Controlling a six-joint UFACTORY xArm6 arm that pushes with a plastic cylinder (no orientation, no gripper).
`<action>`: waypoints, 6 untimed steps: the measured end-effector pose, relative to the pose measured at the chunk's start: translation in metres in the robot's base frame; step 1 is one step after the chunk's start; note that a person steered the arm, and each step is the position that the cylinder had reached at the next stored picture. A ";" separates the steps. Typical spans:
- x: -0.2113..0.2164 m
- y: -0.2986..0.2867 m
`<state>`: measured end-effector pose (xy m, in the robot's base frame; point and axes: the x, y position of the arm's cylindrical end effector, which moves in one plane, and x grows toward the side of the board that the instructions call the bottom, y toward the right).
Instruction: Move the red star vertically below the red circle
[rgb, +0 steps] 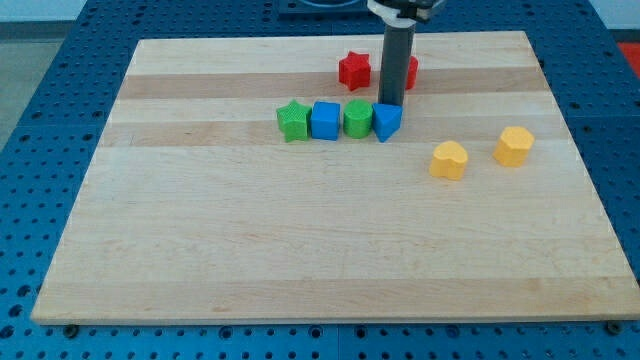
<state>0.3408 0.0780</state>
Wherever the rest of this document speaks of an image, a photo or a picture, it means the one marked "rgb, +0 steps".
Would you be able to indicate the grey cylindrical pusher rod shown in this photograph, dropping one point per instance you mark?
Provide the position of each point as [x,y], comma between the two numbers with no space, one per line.
[396,53]

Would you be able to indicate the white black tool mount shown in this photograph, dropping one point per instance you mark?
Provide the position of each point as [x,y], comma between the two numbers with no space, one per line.
[405,13]

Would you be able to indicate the red star block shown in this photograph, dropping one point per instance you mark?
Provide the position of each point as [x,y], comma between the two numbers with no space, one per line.
[354,70]

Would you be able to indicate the red circle block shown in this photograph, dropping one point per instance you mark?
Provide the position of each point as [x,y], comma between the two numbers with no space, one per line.
[412,72]

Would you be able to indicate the green star block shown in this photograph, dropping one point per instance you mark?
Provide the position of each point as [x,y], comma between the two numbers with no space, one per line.
[293,121]

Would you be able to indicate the blue triangle block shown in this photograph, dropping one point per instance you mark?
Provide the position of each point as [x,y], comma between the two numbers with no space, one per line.
[386,120]

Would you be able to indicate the green cylinder block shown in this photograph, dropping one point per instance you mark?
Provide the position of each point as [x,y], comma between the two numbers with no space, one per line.
[357,118]

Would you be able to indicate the blue cube block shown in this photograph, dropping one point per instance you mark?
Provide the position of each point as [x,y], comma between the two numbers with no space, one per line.
[325,120]

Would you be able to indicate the yellow heart block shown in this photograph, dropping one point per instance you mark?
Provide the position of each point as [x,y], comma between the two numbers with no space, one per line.
[449,160]

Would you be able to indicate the yellow hexagon block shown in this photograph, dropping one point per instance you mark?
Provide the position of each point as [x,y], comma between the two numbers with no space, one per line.
[513,146]

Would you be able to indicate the wooden board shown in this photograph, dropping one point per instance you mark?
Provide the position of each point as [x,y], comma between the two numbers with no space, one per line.
[195,210]

